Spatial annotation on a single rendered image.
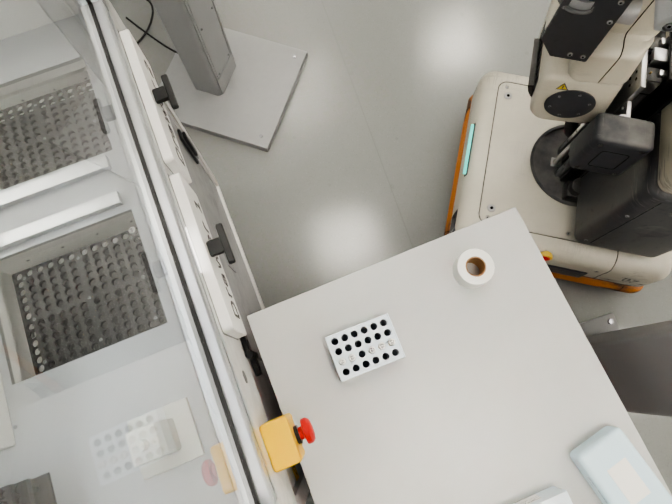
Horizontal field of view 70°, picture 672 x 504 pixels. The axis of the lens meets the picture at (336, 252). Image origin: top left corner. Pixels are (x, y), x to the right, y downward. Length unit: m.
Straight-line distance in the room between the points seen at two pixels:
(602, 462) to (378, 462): 0.38
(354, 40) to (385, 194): 0.68
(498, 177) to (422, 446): 0.94
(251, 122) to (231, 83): 0.19
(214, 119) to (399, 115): 0.72
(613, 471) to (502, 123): 1.09
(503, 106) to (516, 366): 0.99
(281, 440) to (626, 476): 0.58
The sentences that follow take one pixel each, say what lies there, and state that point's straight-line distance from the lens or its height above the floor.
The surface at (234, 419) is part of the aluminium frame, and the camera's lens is 0.71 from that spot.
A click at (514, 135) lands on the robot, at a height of 0.28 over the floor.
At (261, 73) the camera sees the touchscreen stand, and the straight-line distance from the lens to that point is 2.04.
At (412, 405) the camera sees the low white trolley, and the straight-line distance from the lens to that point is 0.93.
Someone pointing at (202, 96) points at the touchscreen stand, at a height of 0.04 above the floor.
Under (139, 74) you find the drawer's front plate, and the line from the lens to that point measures 0.99.
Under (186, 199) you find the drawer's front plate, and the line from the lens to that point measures 0.85.
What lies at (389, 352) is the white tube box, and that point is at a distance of 0.89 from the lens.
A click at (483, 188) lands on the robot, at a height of 0.28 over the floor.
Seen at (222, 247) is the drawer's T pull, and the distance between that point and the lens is 0.82.
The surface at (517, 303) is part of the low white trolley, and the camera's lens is 0.99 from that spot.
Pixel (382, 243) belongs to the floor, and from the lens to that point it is 1.76.
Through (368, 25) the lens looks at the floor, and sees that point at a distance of 2.20.
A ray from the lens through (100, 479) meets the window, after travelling 0.36.
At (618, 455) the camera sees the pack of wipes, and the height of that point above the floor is 0.80.
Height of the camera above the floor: 1.68
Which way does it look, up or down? 75 degrees down
